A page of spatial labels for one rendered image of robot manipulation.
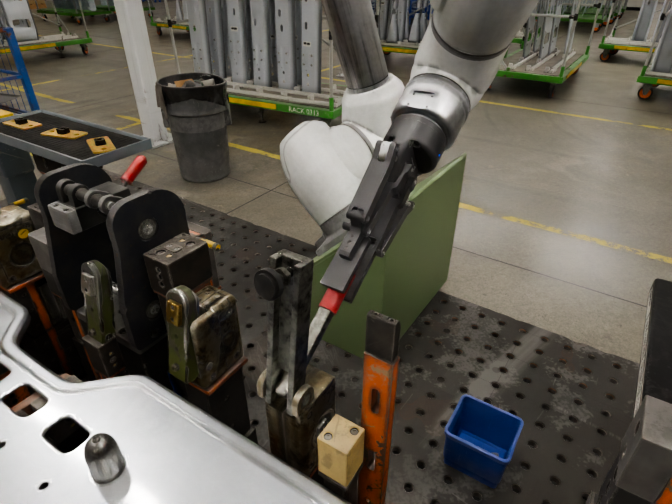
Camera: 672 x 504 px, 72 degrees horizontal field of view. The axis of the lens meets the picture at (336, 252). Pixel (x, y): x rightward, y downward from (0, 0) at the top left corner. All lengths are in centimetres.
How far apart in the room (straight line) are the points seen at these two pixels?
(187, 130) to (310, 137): 256
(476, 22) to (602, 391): 80
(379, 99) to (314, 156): 20
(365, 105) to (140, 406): 78
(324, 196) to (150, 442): 65
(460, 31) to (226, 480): 54
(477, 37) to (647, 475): 44
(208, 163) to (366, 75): 266
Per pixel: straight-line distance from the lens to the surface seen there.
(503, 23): 57
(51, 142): 102
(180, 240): 67
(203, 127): 355
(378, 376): 43
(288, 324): 46
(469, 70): 62
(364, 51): 109
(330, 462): 49
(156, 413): 61
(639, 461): 37
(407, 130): 58
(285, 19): 503
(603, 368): 118
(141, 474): 56
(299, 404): 49
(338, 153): 106
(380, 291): 91
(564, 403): 107
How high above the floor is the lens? 145
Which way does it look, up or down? 32 degrees down
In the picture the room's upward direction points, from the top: straight up
